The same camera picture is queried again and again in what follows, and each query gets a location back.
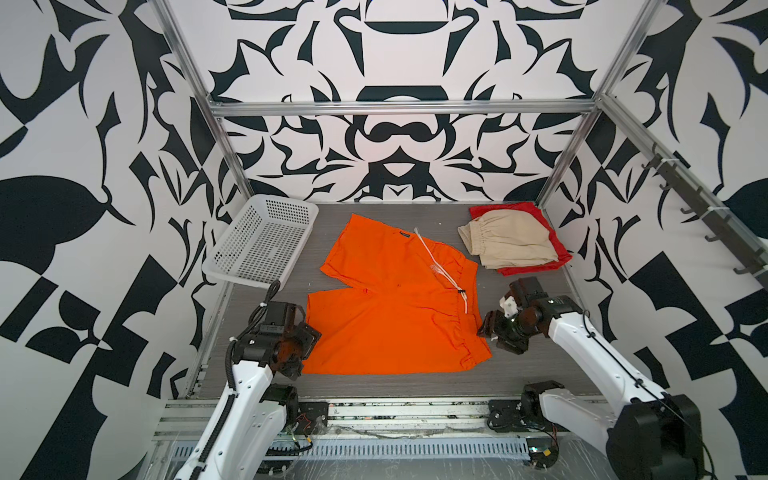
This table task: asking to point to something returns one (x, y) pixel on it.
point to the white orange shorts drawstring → (443, 274)
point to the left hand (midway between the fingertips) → (313, 341)
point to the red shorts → (563, 255)
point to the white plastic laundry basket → (266, 241)
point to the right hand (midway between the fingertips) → (487, 334)
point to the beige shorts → (509, 238)
